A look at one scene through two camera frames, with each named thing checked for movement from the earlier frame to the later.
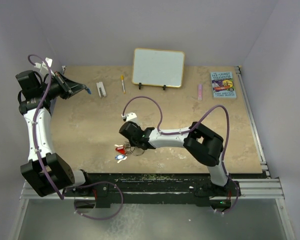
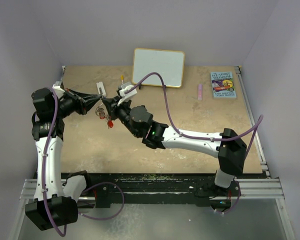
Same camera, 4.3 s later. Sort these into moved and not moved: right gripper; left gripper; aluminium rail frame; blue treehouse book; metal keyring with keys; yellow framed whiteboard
Moved: metal keyring with keys; left gripper; right gripper
Not moved: blue treehouse book; aluminium rail frame; yellow framed whiteboard
